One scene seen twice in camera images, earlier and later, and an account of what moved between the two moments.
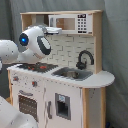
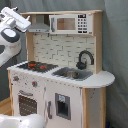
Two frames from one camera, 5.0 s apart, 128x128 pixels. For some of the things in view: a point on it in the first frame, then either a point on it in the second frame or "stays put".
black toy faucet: x=82 y=65 stays put
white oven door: x=30 y=101 stays put
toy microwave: x=72 y=24 stays put
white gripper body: x=53 y=30 -> x=11 y=17
